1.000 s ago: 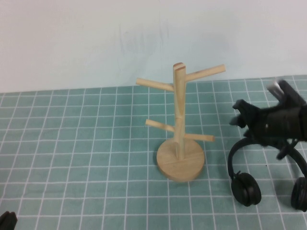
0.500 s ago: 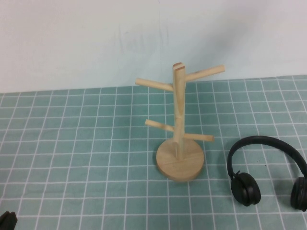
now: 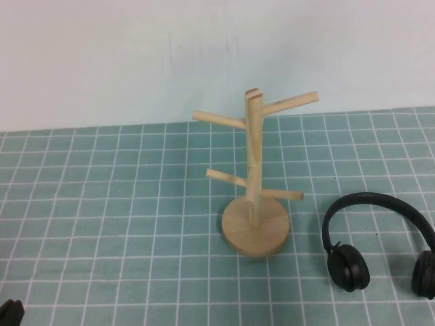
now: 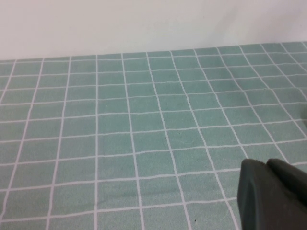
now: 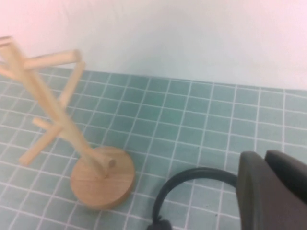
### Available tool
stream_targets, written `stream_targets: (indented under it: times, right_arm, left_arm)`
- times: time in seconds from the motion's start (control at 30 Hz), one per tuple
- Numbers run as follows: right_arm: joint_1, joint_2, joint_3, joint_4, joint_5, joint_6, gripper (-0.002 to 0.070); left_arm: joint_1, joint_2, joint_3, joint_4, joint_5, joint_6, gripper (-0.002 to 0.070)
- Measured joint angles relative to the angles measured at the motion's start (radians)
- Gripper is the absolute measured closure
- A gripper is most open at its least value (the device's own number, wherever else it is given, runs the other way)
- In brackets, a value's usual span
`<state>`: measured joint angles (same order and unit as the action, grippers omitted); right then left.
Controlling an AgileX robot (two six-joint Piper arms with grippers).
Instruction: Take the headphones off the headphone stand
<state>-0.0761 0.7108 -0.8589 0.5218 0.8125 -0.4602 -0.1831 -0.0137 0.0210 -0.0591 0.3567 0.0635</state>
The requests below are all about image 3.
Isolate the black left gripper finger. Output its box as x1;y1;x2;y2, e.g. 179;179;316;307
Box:
0;300;26;326
0;298;16;316

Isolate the teal white checked tablecloth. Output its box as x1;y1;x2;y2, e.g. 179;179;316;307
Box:
0;105;435;326

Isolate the wooden peg headphone stand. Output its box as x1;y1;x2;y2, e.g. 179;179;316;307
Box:
192;88;320;257

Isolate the black over-ear headphones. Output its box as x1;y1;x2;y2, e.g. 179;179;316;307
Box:
321;192;435;293

